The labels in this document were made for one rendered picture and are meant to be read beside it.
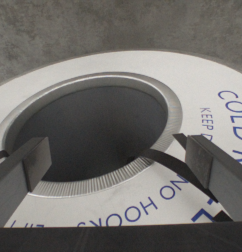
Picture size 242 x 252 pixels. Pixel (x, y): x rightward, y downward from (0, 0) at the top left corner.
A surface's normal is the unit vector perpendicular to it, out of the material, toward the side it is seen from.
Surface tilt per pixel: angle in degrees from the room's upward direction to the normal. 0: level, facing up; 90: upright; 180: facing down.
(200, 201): 90
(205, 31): 0
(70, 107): 39
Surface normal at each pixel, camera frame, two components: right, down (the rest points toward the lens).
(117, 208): -0.14, -0.76
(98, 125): 0.17, 0.62
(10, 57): -0.09, 0.65
